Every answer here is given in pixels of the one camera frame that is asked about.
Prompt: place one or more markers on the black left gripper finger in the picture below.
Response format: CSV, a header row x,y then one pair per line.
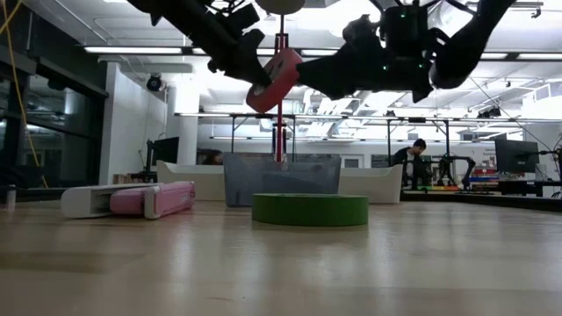
x,y
254,66

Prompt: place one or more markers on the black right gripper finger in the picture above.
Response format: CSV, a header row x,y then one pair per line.
x,y
338,63
342,88

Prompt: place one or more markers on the red tape roll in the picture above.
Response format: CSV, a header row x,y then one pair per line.
x,y
285,70

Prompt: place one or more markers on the black background robot arm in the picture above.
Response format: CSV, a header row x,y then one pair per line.
x,y
470,164

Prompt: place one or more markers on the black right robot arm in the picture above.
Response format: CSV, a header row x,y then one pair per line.
x,y
465,48

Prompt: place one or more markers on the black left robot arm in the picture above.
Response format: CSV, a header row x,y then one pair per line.
x,y
184,17

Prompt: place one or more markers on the green tape roll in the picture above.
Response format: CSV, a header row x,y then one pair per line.
x,y
307,210

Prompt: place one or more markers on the pink white stapler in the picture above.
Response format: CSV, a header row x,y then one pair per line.
x,y
167,199

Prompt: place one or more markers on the red desk lamp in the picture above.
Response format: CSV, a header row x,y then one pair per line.
x,y
279,131

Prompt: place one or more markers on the black round ceiling speaker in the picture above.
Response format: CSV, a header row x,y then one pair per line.
x,y
154,83

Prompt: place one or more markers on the person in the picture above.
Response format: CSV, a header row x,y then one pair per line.
x,y
213,158
410,162

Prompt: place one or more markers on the white plastic bin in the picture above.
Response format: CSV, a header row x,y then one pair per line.
x,y
373,184
189,182

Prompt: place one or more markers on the black computer monitor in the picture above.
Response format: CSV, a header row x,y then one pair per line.
x,y
164,151
518,155

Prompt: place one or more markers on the grey translucent plastic bin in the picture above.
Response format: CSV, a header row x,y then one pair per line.
x,y
246,184

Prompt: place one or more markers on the small white bottle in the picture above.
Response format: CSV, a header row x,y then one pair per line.
x,y
11,197

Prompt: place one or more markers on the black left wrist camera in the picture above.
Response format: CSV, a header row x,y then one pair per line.
x,y
239,19

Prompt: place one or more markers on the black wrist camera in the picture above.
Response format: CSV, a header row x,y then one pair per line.
x,y
404,26
239,19

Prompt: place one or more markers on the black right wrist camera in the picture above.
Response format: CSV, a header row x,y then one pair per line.
x,y
404,26

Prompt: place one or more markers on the long ceiling light rail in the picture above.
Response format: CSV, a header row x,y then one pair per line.
x,y
131,50

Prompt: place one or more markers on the black aluminium table frame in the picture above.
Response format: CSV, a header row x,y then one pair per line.
x,y
505,202

